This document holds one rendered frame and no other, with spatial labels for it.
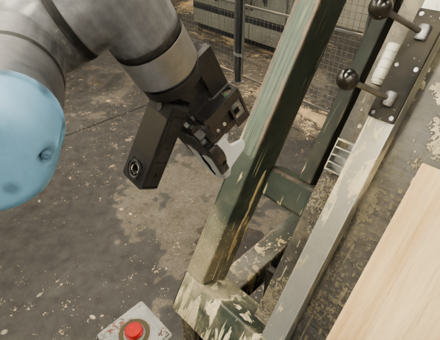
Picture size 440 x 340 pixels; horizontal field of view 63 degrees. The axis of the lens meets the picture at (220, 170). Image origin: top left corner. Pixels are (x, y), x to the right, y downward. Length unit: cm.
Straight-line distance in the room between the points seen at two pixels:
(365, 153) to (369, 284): 25
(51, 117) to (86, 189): 254
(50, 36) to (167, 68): 10
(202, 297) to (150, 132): 62
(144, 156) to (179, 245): 183
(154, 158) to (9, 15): 19
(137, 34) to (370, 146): 52
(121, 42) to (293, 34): 55
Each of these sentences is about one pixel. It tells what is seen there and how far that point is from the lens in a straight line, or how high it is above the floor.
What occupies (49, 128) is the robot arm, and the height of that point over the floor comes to 159.
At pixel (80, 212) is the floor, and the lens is 259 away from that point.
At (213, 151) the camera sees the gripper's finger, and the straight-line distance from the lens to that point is 44.
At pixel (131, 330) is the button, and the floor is 95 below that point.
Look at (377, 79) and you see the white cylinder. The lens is 77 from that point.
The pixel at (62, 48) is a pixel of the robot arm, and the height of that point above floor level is 159.
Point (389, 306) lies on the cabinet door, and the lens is 79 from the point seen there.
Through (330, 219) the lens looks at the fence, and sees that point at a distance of 77.
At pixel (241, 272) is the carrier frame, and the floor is 79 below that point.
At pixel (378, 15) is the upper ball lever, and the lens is 67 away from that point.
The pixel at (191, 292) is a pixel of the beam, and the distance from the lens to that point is 99.
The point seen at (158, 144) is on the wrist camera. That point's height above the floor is 147.
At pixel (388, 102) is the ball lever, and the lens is 72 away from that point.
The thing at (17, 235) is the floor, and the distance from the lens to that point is 260.
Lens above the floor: 170
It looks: 38 degrees down
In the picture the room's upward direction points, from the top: straight up
